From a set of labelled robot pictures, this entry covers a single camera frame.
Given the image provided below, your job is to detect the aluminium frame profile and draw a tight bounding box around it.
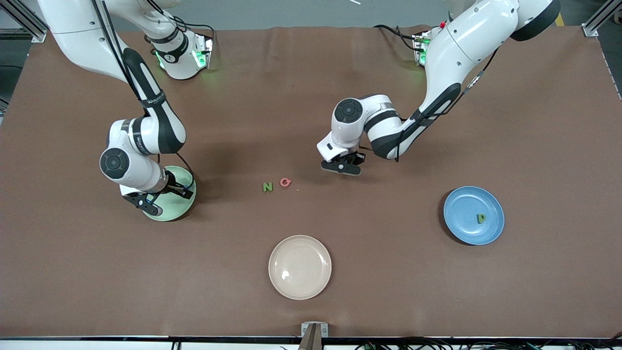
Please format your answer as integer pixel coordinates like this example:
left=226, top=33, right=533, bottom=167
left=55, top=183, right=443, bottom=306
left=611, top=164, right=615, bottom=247
left=571, top=0, right=622, bottom=37
left=0, top=0, right=47, bottom=43

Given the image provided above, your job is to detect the brown table cloth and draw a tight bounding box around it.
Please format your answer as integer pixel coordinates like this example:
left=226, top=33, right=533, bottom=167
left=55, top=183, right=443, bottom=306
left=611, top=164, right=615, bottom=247
left=0, top=25, right=622, bottom=338

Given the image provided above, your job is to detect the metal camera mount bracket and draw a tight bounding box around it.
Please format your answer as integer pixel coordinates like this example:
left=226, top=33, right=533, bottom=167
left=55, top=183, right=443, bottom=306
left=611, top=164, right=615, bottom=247
left=297, top=322, right=329, bottom=350

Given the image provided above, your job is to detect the metal base connector plate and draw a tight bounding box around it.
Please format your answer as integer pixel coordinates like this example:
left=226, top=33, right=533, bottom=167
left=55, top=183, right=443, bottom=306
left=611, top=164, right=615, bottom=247
left=193, top=33, right=214, bottom=69

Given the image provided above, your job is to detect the beige plate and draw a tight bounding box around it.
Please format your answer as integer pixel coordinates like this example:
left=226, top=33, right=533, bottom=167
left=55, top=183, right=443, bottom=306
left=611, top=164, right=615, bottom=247
left=268, top=235, right=332, bottom=300

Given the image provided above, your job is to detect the black base power cable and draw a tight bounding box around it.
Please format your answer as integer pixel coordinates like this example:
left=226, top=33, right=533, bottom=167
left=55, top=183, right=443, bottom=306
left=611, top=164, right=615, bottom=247
left=170, top=15, right=215, bottom=35
left=373, top=23, right=419, bottom=53

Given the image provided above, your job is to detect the light green plate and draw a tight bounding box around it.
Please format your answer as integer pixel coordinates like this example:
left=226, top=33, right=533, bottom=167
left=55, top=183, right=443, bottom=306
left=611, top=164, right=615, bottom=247
left=143, top=166, right=197, bottom=222

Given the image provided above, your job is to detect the black cable bundle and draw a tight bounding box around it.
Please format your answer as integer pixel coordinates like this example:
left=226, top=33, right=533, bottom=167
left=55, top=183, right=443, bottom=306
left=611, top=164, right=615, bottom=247
left=355, top=335, right=622, bottom=350

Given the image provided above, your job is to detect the blue plate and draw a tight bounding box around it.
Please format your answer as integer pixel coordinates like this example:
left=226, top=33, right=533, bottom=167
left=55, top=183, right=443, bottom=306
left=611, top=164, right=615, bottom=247
left=443, top=186, right=505, bottom=245

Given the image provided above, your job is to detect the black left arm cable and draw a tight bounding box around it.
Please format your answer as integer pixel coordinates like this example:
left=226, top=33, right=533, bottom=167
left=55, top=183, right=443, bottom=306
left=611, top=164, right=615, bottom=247
left=360, top=46, right=499, bottom=163

